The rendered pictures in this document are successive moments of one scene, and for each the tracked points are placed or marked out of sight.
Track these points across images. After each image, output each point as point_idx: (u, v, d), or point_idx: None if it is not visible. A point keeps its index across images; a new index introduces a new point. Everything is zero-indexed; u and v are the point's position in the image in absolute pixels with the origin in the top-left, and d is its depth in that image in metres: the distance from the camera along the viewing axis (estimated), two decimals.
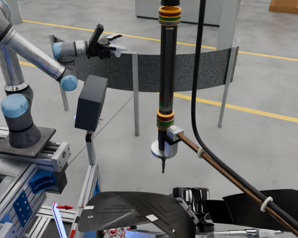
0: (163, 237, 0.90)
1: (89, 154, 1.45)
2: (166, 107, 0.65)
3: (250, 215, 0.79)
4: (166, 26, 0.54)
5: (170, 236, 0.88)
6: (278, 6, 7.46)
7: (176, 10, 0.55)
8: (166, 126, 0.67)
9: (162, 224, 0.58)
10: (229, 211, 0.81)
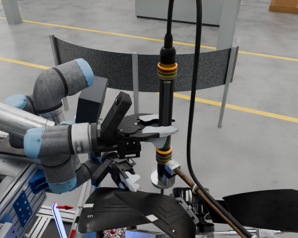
0: (163, 237, 0.90)
1: (89, 154, 1.45)
2: (165, 145, 0.71)
3: (250, 215, 0.79)
4: (164, 80, 0.60)
5: (170, 236, 0.88)
6: (278, 6, 7.46)
7: (173, 64, 0.62)
8: (164, 161, 0.74)
9: (162, 224, 0.58)
10: (229, 211, 0.81)
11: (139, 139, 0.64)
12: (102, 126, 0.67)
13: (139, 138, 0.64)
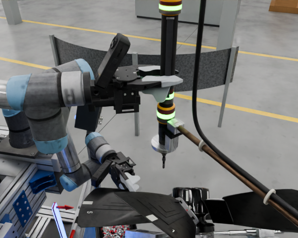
0: (163, 237, 0.90)
1: (89, 154, 1.45)
2: (167, 100, 0.63)
3: (250, 215, 0.79)
4: (167, 15, 0.53)
5: (170, 236, 0.88)
6: (278, 6, 7.46)
7: None
8: (166, 120, 0.66)
9: (162, 224, 0.58)
10: (229, 211, 0.81)
11: (138, 87, 0.56)
12: (96, 74, 0.59)
13: (138, 86, 0.56)
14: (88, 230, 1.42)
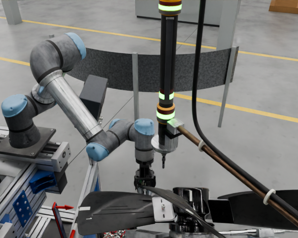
0: (163, 237, 0.90)
1: None
2: (167, 100, 0.63)
3: None
4: (167, 15, 0.53)
5: (170, 236, 0.88)
6: (278, 6, 7.46)
7: None
8: (166, 120, 0.66)
9: (84, 213, 0.83)
10: None
11: None
12: None
13: None
14: None
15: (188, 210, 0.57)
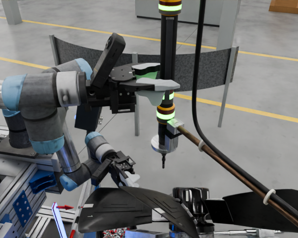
0: (163, 237, 0.90)
1: (89, 154, 1.45)
2: (167, 100, 0.63)
3: None
4: (167, 15, 0.53)
5: (170, 236, 0.88)
6: (278, 6, 7.46)
7: None
8: (166, 120, 0.66)
9: (87, 210, 0.89)
10: None
11: (130, 88, 0.56)
12: (92, 74, 0.59)
13: (130, 87, 0.56)
14: None
15: (158, 209, 0.58)
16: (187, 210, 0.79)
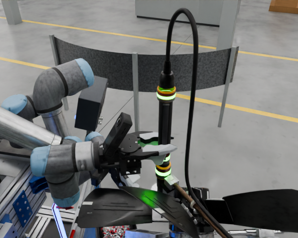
0: (163, 237, 0.90)
1: None
2: (164, 162, 0.75)
3: None
4: None
5: (170, 236, 0.88)
6: (278, 6, 7.46)
7: (172, 87, 0.65)
8: (163, 176, 0.77)
9: (86, 207, 0.88)
10: None
11: (139, 157, 0.68)
12: (104, 144, 0.71)
13: (139, 157, 0.68)
14: (88, 230, 1.42)
15: (158, 209, 0.58)
16: (187, 210, 0.79)
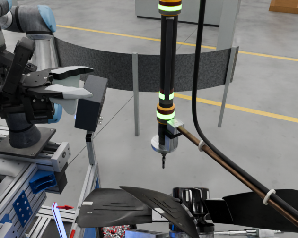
0: (163, 237, 0.90)
1: (89, 154, 1.45)
2: (167, 100, 0.63)
3: None
4: (167, 15, 0.53)
5: (170, 236, 0.88)
6: (278, 6, 7.46)
7: None
8: (166, 120, 0.66)
9: (86, 207, 0.88)
10: None
11: (37, 95, 0.53)
12: None
13: (37, 94, 0.53)
14: (88, 230, 1.42)
15: (158, 209, 0.58)
16: (187, 210, 0.79)
